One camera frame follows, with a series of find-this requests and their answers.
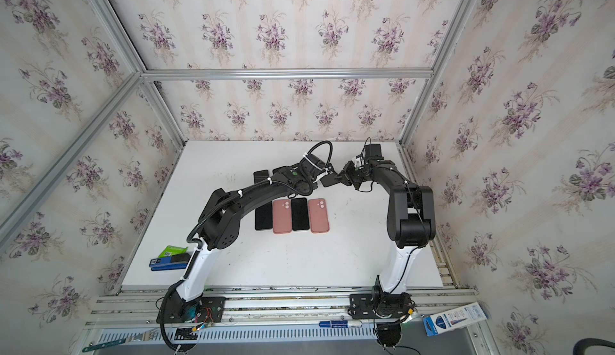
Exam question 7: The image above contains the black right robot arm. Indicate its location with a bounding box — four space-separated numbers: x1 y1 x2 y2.
341 139 436 295

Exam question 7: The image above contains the blue white box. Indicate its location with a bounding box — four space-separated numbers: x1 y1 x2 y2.
423 302 488 337

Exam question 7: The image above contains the green card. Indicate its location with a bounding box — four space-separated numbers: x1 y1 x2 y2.
158 245 187 258

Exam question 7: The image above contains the black phone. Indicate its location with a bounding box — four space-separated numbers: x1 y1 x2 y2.
255 202 273 231
253 169 270 184

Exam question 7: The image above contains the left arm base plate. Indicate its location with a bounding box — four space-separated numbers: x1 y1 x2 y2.
156 293 227 324

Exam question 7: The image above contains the blue marker pen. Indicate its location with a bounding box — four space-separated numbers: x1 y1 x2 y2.
319 320 363 329

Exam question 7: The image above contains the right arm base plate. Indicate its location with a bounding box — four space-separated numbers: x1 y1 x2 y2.
348 293 416 320

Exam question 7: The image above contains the blue stapler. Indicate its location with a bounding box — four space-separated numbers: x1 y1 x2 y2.
149 252 192 272

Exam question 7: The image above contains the black corrugated cable conduit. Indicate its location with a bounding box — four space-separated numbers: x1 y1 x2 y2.
158 139 335 353

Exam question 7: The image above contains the green ruler strip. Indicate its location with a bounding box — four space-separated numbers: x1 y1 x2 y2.
82 333 152 353

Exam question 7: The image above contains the black phone case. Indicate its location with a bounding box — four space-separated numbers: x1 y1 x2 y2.
320 172 340 188
272 166 291 175

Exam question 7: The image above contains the pink phone case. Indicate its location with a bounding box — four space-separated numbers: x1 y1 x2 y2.
307 198 330 234
272 199 292 234

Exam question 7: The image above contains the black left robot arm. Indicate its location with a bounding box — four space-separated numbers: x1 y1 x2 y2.
163 152 333 306

